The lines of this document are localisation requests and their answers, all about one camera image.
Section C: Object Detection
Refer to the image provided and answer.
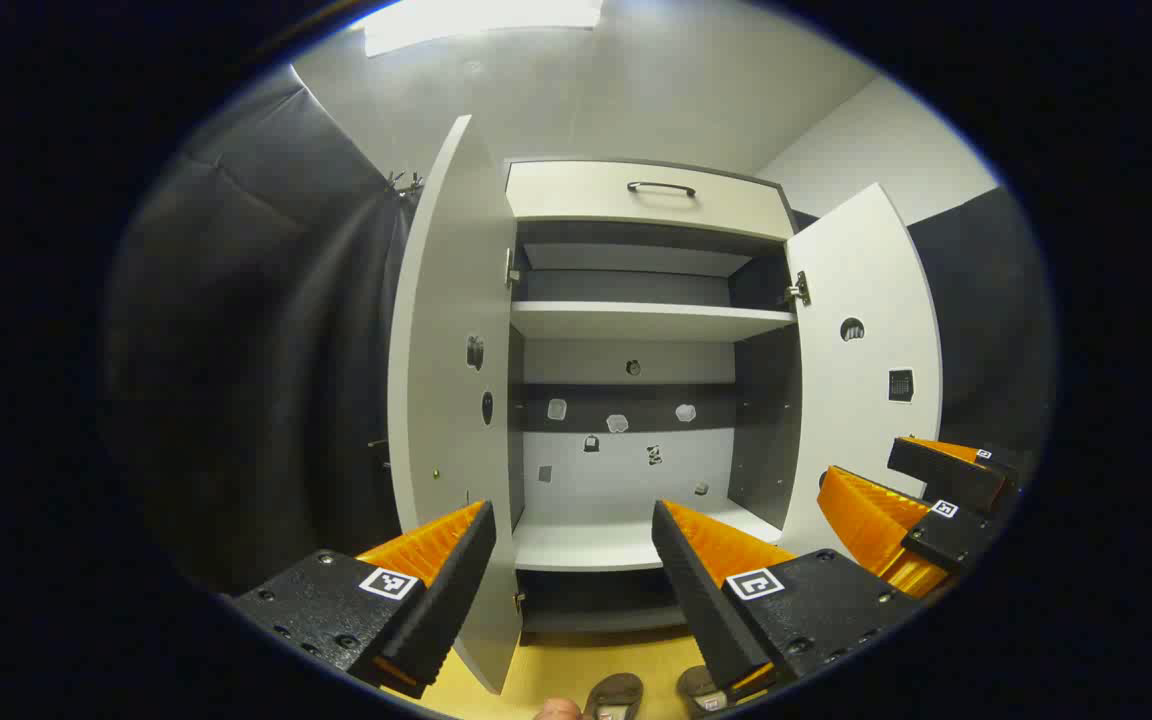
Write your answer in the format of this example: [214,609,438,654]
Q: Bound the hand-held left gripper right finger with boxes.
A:
[650,498,925,706]

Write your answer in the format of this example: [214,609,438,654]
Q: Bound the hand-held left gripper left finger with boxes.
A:
[229,498,499,701]

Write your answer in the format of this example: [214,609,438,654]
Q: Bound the white shoe cabinet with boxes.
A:
[504,158,802,636]

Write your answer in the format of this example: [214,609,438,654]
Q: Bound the white cabinet drawer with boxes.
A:
[506,160,795,243]

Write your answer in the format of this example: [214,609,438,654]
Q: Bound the black backdrop cloth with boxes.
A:
[106,65,417,596]
[906,188,1055,471]

